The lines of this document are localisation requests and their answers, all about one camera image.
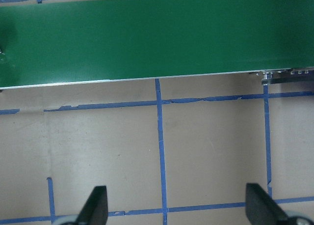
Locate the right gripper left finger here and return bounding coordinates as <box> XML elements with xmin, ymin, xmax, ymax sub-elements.
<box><xmin>76</xmin><ymin>186</ymin><xmax>108</xmax><ymax>225</ymax></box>

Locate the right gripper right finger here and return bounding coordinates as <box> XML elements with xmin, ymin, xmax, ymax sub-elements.
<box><xmin>245</xmin><ymin>183</ymin><xmax>288</xmax><ymax>225</ymax></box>

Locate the green conveyor belt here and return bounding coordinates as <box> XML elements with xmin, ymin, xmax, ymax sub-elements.
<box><xmin>0</xmin><ymin>0</ymin><xmax>314</xmax><ymax>89</ymax></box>

